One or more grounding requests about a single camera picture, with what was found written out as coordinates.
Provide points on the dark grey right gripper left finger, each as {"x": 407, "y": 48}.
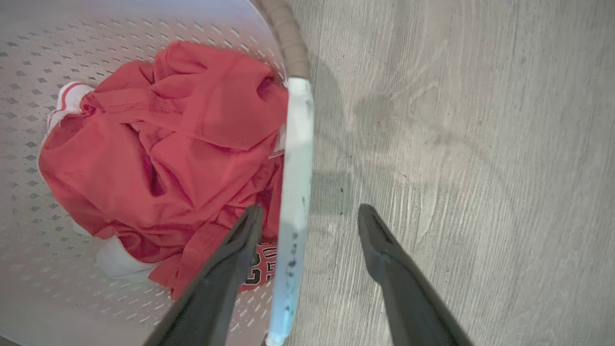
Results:
{"x": 211, "y": 298}

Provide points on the red basketball jersey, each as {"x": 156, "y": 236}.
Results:
{"x": 182, "y": 158}

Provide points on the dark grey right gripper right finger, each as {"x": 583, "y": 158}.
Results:
{"x": 408, "y": 298}

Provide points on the white perforated laundry basket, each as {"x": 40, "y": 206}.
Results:
{"x": 298, "y": 158}

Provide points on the white garment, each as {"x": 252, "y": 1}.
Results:
{"x": 120, "y": 262}

